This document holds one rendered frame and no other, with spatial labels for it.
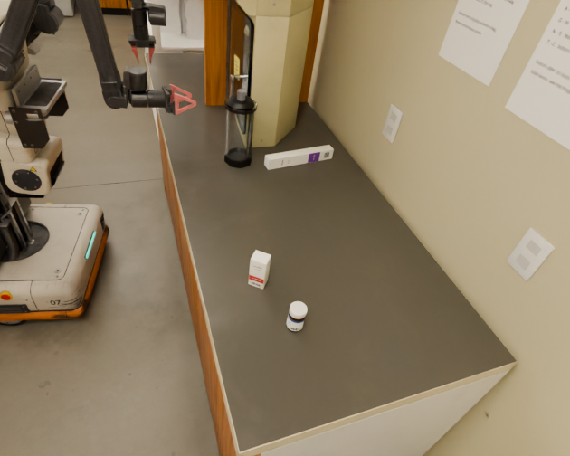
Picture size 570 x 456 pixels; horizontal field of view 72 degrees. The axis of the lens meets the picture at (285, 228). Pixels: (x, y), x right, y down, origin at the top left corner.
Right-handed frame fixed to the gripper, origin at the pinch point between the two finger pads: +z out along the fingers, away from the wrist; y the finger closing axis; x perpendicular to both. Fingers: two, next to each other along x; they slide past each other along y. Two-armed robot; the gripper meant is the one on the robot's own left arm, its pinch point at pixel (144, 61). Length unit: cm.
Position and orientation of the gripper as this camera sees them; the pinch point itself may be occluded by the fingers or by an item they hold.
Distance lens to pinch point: 185.7
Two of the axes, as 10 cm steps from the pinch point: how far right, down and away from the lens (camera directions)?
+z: -1.3, 7.3, 6.7
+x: -3.2, -6.7, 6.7
